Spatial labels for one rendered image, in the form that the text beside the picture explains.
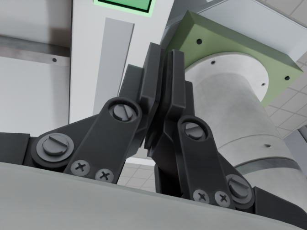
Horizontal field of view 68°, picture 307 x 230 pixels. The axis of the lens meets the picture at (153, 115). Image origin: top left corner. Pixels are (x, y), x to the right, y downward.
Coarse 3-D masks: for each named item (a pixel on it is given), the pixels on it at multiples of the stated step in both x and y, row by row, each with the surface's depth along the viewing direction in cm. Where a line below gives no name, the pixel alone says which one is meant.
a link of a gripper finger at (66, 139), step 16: (160, 48) 10; (128, 64) 10; (144, 64) 10; (160, 64) 9; (128, 80) 9; (144, 80) 8; (160, 80) 8; (128, 96) 8; (144, 96) 7; (144, 112) 8; (64, 128) 7; (80, 128) 7; (144, 128) 7; (32, 144) 6; (48, 144) 6; (64, 144) 6; (32, 160) 6; (48, 160) 6; (64, 160) 6
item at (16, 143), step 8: (0, 136) 6; (8, 136) 6; (16, 136) 6; (24, 136) 6; (32, 136) 7; (0, 144) 6; (8, 144) 6; (16, 144) 6; (24, 144) 6; (0, 152) 6; (8, 152) 6; (16, 152) 6; (24, 152) 6; (0, 160) 6; (8, 160) 6; (16, 160) 6; (24, 160) 6
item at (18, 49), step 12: (0, 36) 36; (0, 48) 35; (12, 48) 35; (24, 48) 36; (36, 48) 37; (48, 48) 38; (60, 48) 38; (36, 60) 37; (48, 60) 37; (60, 60) 38
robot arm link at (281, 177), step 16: (256, 160) 28; (272, 160) 27; (288, 160) 28; (256, 176) 26; (272, 176) 26; (288, 176) 26; (304, 176) 28; (272, 192) 25; (288, 192) 25; (304, 192) 25; (304, 208) 24
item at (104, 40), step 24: (168, 0) 22; (72, 24) 23; (96, 24) 23; (120, 24) 24; (144, 24) 23; (72, 48) 25; (96, 48) 25; (120, 48) 26; (144, 48) 26; (72, 72) 27; (96, 72) 27; (120, 72) 28; (72, 96) 29; (96, 96) 30; (72, 120) 33
